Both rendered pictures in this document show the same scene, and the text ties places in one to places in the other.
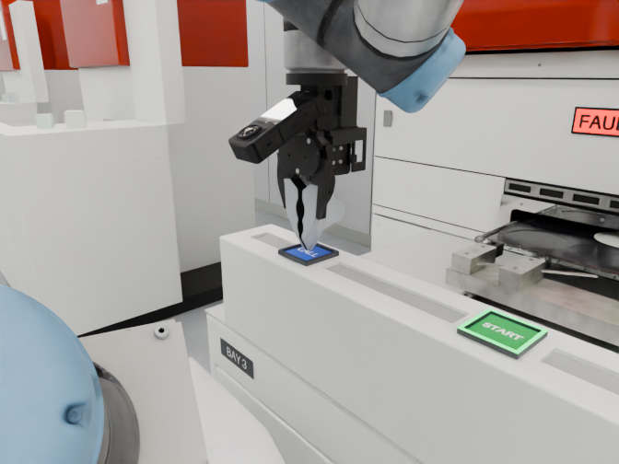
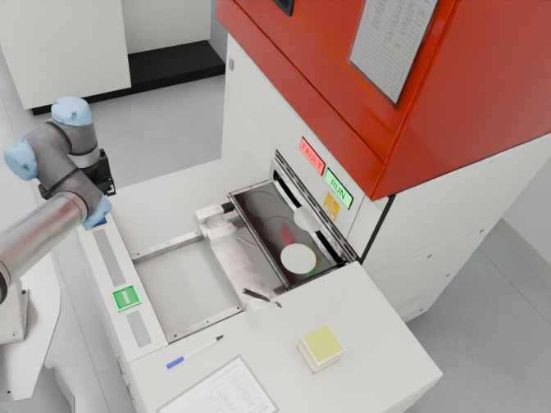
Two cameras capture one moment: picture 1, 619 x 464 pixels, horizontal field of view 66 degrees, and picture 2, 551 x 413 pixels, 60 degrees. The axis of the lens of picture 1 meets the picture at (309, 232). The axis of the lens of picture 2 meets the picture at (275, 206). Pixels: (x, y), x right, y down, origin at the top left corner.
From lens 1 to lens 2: 97 cm
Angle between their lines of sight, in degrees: 31
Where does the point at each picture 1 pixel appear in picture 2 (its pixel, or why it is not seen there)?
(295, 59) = not seen: hidden behind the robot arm
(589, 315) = (225, 271)
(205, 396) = (43, 266)
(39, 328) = not seen: outside the picture
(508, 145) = (278, 131)
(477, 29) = (261, 60)
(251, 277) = not seen: hidden behind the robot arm
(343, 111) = (100, 173)
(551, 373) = (123, 321)
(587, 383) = (129, 329)
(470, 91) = (266, 84)
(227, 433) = (44, 288)
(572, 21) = (293, 97)
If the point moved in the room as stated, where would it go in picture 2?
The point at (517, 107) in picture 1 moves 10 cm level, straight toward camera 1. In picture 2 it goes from (283, 113) to (262, 130)
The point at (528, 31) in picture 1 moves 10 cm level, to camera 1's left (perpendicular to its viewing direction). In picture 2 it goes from (279, 83) to (242, 75)
